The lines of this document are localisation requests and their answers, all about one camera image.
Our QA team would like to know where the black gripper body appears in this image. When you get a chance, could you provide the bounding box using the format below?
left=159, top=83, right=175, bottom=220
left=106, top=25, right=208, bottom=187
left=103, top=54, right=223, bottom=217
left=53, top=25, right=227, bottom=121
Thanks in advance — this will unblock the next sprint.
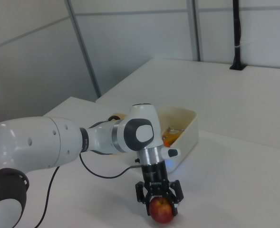
left=140, top=161, right=172, bottom=198

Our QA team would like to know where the red toy apple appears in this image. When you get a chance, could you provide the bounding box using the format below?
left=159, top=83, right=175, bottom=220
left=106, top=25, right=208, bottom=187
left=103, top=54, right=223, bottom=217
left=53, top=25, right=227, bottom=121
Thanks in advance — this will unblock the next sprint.
left=149, top=196, right=174, bottom=224

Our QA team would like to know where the white plastic container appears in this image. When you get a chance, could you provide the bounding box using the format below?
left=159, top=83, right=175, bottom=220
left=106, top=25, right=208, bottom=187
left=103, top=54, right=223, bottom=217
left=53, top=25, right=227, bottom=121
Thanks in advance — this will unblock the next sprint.
left=154, top=104, right=199, bottom=174

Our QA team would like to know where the large orange C-clamp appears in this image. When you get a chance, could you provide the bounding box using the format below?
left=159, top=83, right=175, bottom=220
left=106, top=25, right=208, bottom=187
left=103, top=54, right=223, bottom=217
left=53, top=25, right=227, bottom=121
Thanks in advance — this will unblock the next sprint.
left=162, top=127, right=184, bottom=146

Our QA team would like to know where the tan plastic lid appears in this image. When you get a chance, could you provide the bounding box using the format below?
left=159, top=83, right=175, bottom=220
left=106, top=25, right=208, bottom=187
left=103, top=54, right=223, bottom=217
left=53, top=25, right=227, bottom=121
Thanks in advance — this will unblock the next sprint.
left=106, top=113, right=128, bottom=123

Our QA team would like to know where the black pole with base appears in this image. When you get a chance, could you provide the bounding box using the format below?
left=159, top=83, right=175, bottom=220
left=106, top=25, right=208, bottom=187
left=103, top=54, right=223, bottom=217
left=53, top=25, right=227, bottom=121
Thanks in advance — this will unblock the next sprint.
left=229, top=0, right=247, bottom=71

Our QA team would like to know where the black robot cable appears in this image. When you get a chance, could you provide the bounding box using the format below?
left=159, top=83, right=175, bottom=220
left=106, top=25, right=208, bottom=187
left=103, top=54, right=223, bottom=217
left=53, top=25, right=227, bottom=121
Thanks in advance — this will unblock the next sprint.
left=33, top=153, right=143, bottom=228

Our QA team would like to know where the grey partition post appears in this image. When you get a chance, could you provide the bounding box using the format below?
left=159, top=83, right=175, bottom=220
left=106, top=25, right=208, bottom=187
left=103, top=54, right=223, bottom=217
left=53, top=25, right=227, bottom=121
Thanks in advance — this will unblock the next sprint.
left=191, top=0, right=204, bottom=62
left=64, top=0, right=102, bottom=98

